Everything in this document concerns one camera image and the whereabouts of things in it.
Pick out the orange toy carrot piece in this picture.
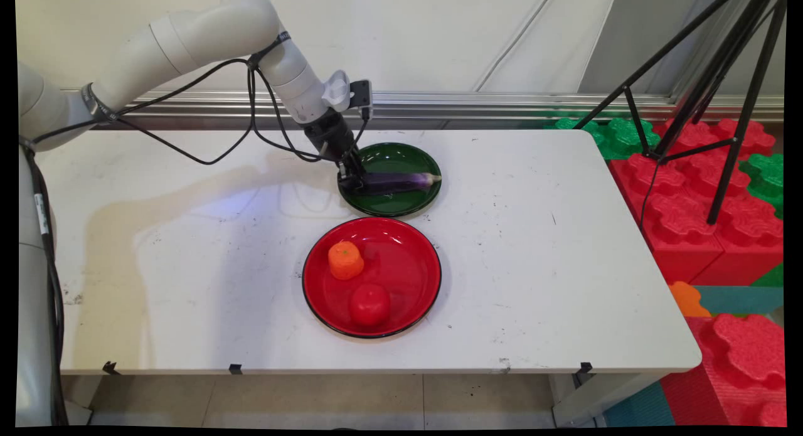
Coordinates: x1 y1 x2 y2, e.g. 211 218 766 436
327 240 366 281

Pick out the purple toy eggplant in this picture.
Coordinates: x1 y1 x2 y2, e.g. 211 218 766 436
359 171 442 196

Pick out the white table leg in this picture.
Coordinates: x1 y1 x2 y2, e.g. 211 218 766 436
551 372 667 428

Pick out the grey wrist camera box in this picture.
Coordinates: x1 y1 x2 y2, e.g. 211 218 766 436
348 79 375 120

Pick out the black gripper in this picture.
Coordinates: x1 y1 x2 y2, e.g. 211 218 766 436
302 109 368 193

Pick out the aluminium wall rail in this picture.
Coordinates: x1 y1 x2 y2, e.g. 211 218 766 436
107 90 785 131

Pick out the red toy tomato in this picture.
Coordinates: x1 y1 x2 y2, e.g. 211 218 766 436
349 283 392 327

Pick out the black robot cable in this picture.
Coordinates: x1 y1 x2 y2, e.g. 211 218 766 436
19 31 372 427

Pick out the large red foam block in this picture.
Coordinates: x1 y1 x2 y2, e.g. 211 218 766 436
609 152 726 286

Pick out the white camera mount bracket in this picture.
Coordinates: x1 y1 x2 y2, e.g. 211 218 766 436
321 70 353 114

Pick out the green foam block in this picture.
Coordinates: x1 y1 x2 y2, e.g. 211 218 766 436
545 116 661 161
739 152 785 220

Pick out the grey table leg frame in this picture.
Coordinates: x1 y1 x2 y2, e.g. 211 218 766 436
63 398 93 427

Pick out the teal foam floor mat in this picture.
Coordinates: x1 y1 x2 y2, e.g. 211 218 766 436
602 381 676 428

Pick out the black tripod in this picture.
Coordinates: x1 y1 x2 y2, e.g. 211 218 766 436
574 0 788 226

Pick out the dark green plate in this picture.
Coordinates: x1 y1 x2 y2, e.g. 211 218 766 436
338 142 443 218

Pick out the red plate black rim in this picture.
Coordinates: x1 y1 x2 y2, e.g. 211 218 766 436
302 216 443 339

